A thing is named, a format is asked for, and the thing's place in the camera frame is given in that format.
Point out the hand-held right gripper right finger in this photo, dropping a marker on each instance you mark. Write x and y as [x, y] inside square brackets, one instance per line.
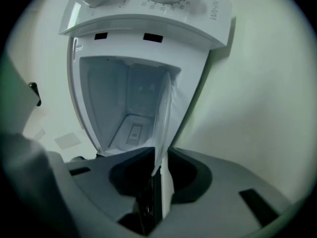
[223, 207]

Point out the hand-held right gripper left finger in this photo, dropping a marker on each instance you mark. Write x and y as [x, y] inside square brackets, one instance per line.
[99, 182]

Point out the white table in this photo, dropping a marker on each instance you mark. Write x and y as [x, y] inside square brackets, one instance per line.
[247, 95]

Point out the white microwave oven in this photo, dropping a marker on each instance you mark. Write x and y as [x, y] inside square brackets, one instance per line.
[148, 48]

